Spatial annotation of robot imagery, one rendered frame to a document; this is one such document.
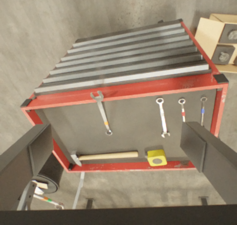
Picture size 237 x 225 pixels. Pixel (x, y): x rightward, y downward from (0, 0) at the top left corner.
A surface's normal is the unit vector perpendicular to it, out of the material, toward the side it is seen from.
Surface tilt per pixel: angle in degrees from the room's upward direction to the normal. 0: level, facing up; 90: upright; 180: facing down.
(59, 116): 0
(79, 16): 0
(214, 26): 42
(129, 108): 0
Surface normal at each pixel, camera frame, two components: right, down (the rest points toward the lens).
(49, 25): -0.10, 0.63
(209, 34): -0.74, 0.41
